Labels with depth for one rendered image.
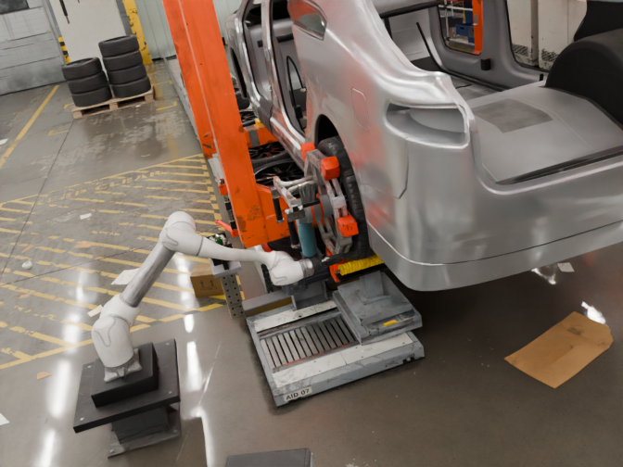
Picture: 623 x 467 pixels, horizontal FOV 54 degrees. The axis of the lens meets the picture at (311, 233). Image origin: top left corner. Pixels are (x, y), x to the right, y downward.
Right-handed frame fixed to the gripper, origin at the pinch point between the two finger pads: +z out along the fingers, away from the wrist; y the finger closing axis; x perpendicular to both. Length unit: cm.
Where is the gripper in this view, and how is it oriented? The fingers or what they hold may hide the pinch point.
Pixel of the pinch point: (349, 255)
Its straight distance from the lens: 312.2
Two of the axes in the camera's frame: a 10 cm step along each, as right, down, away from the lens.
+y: 0.7, -3.5, -9.3
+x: -3.2, -8.9, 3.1
